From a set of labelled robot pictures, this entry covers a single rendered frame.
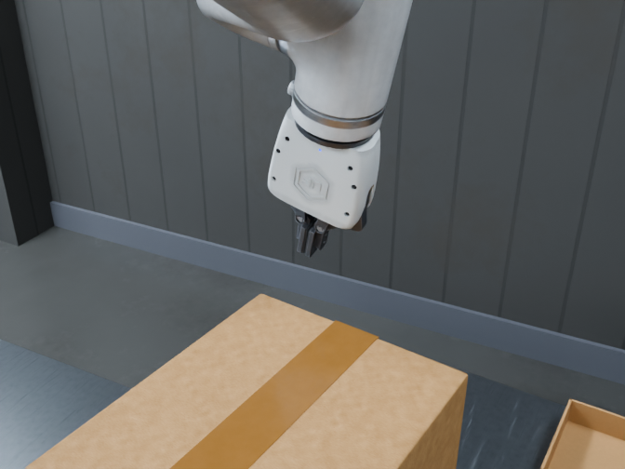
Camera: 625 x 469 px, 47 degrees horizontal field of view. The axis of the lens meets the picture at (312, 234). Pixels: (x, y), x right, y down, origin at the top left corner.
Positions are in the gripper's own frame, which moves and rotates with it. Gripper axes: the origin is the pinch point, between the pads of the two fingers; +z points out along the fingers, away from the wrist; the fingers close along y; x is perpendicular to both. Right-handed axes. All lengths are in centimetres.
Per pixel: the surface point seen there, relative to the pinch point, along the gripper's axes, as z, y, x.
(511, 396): 32.5, 28.5, 19.0
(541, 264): 105, 29, 131
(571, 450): 28.1, 37.6, 12.1
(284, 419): -1.2, 9.1, -21.3
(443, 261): 120, -1, 128
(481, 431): 31.2, 26.3, 10.1
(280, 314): 3.4, 1.7, -8.9
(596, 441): 28, 40, 15
